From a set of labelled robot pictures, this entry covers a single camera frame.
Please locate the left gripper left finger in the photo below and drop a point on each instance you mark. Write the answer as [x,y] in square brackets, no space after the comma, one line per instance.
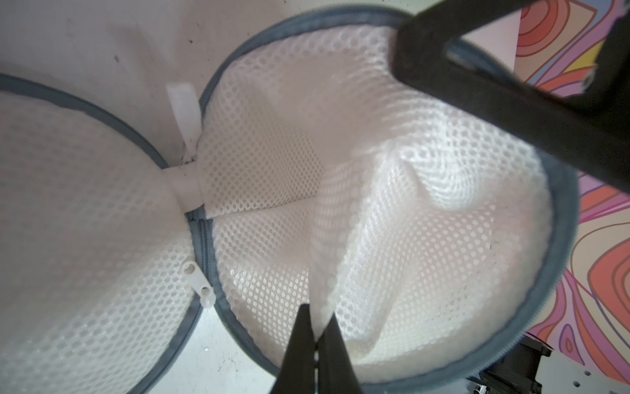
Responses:
[297,374]

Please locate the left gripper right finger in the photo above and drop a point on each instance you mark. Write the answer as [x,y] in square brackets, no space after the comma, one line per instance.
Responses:
[335,370]

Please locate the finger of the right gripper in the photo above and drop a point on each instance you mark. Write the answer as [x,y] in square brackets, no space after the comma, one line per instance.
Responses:
[604,102]
[420,62]

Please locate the white mesh laundry bag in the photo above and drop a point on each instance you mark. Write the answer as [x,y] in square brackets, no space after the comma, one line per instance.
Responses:
[312,183]

